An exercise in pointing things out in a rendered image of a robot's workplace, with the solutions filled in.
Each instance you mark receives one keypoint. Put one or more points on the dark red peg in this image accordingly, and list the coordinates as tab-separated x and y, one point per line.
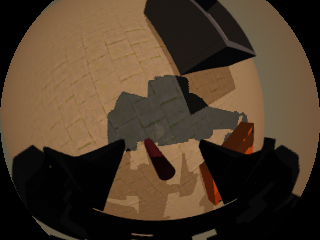
163	168

